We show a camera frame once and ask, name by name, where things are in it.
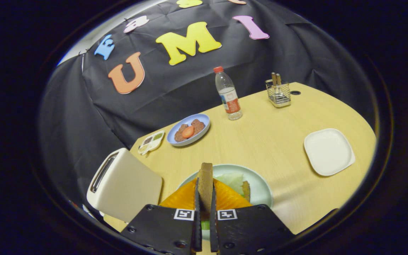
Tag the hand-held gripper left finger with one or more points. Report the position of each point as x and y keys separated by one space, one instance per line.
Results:
x=165 y=230

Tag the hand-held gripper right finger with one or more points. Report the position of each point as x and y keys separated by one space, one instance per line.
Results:
x=250 y=230

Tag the round brown bread slice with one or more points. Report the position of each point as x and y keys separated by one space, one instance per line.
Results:
x=205 y=184

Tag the square brown bread slice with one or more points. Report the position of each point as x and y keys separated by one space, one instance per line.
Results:
x=246 y=191

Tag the pale green round plate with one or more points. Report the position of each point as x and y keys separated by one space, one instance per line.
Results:
x=260 y=187

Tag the cream toaster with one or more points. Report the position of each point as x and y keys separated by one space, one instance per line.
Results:
x=129 y=187

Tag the white condiment tray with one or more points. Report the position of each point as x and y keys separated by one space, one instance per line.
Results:
x=151 y=142

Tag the red tomato slice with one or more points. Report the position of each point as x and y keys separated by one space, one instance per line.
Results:
x=188 y=132

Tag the brown meat slice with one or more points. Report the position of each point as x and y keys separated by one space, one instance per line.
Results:
x=198 y=125

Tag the white square plate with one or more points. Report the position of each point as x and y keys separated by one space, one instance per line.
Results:
x=328 y=152

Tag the blue plate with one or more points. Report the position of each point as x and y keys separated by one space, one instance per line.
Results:
x=204 y=120

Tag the clear red-capped water bottle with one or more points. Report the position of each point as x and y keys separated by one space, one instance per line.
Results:
x=229 y=99

